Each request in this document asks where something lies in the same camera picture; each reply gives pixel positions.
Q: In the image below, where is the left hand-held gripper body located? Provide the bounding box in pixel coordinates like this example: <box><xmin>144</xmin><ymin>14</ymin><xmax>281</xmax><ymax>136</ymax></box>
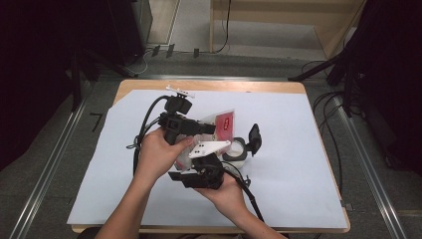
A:
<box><xmin>157</xmin><ymin>85</ymin><xmax>201</xmax><ymax>145</ymax></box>

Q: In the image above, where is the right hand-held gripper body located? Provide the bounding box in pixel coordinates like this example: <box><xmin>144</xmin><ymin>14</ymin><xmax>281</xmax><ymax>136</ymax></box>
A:
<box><xmin>186</xmin><ymin>139</ymin><xmax>233</xmax><ymax>190</ymax></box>

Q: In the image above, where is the red and white refill pouch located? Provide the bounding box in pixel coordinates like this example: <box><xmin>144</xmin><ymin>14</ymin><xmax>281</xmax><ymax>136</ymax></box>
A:
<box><xmin>173</xmin><ymin>109</ymin><xmax>236</xmax><ymax>174</ymax></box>

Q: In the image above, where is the person's right hand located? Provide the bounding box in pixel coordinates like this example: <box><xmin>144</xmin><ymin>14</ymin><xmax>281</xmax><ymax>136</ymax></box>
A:
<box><xmin>194</xmin><ymin>172</ymin><xmax>249</xmax><ymax>217</ymax></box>

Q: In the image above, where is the person's left hand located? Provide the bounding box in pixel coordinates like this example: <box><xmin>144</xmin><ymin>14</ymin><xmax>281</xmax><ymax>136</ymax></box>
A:
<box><xmin>133</xmin><ymin>126</ymin><xmax>195</xmax><ymax>182</ymax></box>

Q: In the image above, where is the white table mat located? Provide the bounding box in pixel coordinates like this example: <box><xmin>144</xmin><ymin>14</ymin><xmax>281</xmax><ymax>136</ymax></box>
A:
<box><xmin>67</xmin><ymin>89</ymin><xmax>348</xmax><ymax>229</ymax></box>

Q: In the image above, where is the black stand with legs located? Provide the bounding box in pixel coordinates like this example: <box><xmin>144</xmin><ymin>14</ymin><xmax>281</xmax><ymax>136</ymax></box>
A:
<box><xmin>68</xmin><ymin>46</ymin><xmax>138</xmax><ymax>113</ymax></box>
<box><xmin>288</xmin><ymin>33</ymin><xmax>366</xmax><ymax>118</ymax></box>

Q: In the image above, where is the black cabinet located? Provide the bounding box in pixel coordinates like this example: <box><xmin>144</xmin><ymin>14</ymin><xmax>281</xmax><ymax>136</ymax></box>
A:
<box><xmin>105</xmin><ymin>0</ymin><xmax>153</xmax><ymax>66</ymax></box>

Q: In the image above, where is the dark curtain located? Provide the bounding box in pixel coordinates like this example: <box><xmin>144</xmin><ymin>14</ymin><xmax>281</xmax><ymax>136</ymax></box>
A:
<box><xmin>0</xmin><ymin>0</ymin><xmax>112</xmax><ymax>172</ymax></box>
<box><xmin>344</xmin><ymin>0</ymin><xmax>422</xmax><ymax>177</ymax></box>

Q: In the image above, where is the wooden shelf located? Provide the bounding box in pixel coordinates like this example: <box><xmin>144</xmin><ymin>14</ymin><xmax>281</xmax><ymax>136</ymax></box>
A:
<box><xmin>208</xmin><ymin>0</ymin><xmax>366</xmax><ymax>61</ymax></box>

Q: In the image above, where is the right hand-held gripper cable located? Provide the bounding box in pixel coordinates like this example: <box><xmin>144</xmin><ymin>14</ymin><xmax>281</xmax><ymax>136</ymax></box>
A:
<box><xmin>223</xmin><ymin>162</ymin><xmax>265</xmax><ymax>223</ymax></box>

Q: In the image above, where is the metal floor rail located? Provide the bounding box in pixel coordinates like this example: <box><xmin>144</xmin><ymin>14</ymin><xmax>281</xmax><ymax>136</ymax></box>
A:
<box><xmin>8</xmin><ymin>96</ymin><xmax>92</xmax><ymax>239</ymax></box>
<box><xmin>99</xmin><ymin>74</ymin><xmax>308</xmax><ymax>83</ymax></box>
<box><xmin>331</xmin><ymin>95</ymin><xmax>409</xmax><ymax>239</ymax></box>

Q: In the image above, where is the grey floor cable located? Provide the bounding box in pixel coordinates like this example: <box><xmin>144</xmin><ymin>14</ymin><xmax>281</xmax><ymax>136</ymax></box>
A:
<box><xmin>127</xmin><ymin>46</ymin><xmax>157</xmax><ymax>76</ymax></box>

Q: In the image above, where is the hanging black cable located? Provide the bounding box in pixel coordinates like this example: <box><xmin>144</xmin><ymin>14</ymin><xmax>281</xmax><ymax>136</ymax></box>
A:
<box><xmin>213</xmin><ymin>0</ymin><xmax>233</xmax><ymax>55</ymax></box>

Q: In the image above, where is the black floor cable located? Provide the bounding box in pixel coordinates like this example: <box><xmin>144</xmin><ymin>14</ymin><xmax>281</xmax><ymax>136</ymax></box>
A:
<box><xmin>300</xmin><ymin>59</ymin><xmax>346</xmax><ymax>197</ymax></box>

